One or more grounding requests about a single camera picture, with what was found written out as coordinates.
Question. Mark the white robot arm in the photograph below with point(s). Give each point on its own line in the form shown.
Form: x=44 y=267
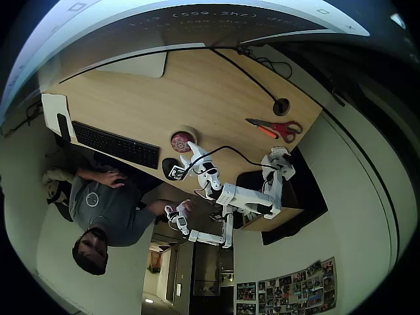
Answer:
x=249 y=197

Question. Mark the white leader arm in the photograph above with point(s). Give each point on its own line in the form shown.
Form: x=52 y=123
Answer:
x=210 y=237

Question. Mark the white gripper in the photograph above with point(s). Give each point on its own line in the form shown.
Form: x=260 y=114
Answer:
x=197 y=159

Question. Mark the person's head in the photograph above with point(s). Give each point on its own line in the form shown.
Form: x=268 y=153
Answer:
x=92 y=251

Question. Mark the black computer mouse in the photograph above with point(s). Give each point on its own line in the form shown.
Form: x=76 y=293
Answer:
x=167 y=162

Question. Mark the wide curved monitor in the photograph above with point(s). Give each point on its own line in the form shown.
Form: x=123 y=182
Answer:
x=197 y=19

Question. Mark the person's left forearm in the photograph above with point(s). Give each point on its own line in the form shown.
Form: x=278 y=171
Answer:
x=90 y=175

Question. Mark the small photo sheet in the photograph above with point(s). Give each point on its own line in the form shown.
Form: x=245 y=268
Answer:
x=246 y=309
x=246 y=291

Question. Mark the beige tape roll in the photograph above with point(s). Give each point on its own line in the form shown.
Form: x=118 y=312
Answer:
x=192 y=130

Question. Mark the black panel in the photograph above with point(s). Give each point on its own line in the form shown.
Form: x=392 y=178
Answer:
x=305 y=203

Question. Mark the person's left hand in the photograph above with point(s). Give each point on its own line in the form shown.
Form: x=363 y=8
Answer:
x=113 y=178

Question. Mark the person's right hand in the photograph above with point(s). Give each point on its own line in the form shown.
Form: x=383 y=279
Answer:
x=188 y=206

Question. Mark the black keyboard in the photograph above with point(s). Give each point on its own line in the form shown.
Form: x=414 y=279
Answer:
x=115 y=146

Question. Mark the person's right forearm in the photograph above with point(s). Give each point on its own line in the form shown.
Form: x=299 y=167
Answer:
x=160 y=206

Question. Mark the black phone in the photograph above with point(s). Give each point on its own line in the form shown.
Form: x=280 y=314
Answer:
x=62 y=126

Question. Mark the beige jacket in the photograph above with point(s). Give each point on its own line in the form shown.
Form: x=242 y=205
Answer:
x=54 y=183

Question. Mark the large photo collage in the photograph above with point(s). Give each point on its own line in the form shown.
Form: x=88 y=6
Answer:
x=295 y=288

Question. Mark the silver monitor base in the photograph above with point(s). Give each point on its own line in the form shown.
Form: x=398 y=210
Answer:
x=138 y=65

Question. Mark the grey t-shirt torso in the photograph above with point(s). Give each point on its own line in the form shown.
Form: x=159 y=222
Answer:
x=108 y=210

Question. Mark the white paper sheet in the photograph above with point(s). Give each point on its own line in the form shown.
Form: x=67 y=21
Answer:
x=52 y=106

